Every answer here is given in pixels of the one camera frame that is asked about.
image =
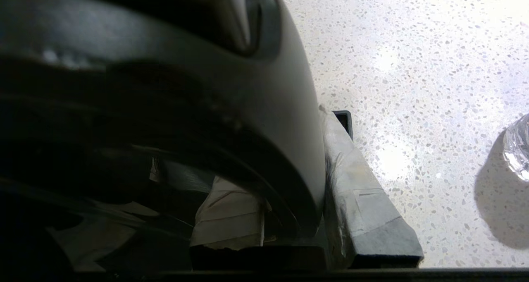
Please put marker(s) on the clear water bottle red cap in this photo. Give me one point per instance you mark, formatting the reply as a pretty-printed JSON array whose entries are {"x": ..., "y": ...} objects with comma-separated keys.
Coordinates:
[{"x": 518, "y": 149}]

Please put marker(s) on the black electric kettle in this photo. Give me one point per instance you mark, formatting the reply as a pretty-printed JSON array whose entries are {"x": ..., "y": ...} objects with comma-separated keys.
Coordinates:
[{"x": 165, "y": 87}]

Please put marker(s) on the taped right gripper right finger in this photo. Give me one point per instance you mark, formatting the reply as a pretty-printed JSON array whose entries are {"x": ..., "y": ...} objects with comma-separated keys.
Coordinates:
[{"x": 363, "y": 199}]

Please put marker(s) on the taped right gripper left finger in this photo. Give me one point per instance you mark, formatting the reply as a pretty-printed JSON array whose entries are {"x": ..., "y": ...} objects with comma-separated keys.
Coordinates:
[{"x": 227, "y": 220}]

